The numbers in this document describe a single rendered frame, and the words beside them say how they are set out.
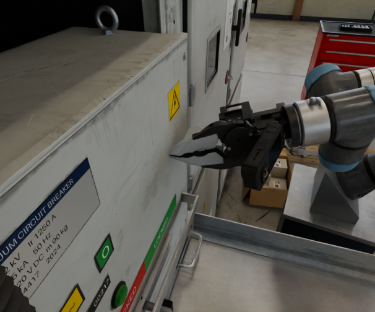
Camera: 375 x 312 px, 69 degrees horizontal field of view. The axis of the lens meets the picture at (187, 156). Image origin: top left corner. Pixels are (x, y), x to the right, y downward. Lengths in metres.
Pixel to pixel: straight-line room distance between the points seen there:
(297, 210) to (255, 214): 0.97
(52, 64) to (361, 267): 0.81
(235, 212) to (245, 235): 1.22
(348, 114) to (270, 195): 1.58
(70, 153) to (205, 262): 0.59
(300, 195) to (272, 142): 0.74
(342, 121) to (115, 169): 0.33
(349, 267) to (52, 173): 0.77
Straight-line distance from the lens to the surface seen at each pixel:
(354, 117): 0.47
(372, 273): 0.88
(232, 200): 2.09
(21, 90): 0.33
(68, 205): 0.25
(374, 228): 1.14
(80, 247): 0.29
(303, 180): 1.21
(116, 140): 0.29
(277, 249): 0.82
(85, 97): 0.29
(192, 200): 0.62
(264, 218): 2.03
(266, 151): 0.40
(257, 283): 0.76
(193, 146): 0.45
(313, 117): 0.45
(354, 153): 0.55
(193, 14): 0.65
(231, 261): 0.78
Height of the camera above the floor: 1.51
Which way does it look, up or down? 38 degrees down
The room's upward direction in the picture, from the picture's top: straight up
